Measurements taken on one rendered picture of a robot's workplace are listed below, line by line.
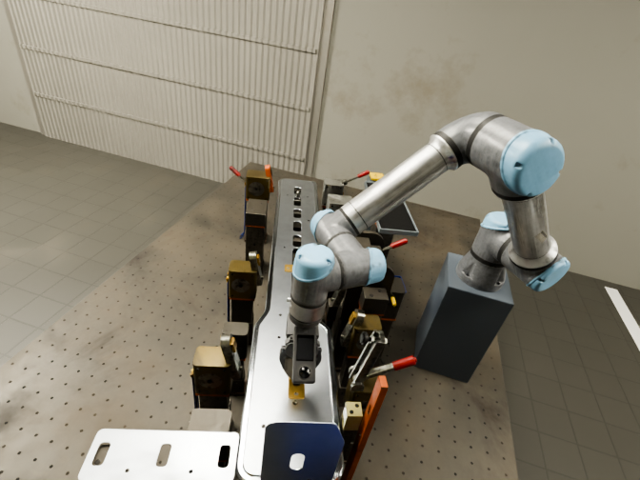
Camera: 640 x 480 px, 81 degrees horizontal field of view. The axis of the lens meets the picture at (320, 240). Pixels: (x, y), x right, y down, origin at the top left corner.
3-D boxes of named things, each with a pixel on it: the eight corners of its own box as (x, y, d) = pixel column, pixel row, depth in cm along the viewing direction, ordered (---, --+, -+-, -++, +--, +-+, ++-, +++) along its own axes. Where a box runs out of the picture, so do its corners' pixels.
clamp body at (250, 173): (240, 232, 195) (241, 168, 175) (267, 234, 197) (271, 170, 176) (238, 242, 188) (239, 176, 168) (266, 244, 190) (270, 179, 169)
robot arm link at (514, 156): (532, 246, 114) (507, 101, 77) (575, 277, 103) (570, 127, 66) (499, 270, 114) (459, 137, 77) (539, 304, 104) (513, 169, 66)
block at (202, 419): (188, 465, 103) (180, 406, 86) (232, 465, 104) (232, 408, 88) (181, 494, 97) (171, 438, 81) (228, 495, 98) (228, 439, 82)
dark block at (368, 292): (338, 374, 132) (362, 286, 108) (358, 375, 133) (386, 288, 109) (340, 387, 128) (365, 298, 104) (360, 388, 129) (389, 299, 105)
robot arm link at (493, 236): (490, 239, 125) (508, 204, 117) (522, 264, 115) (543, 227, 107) (463, 243, 120) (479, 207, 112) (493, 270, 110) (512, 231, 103)
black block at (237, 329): (216, 381, 124) (214, 319, 108) (247, 382, 125) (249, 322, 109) (213, 395, 120) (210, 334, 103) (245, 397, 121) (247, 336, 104)
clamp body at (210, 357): (193, 420, 113) (185, 343, 93) (233, 421, 114) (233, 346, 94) (188, 442, 107) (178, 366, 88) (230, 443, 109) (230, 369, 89)
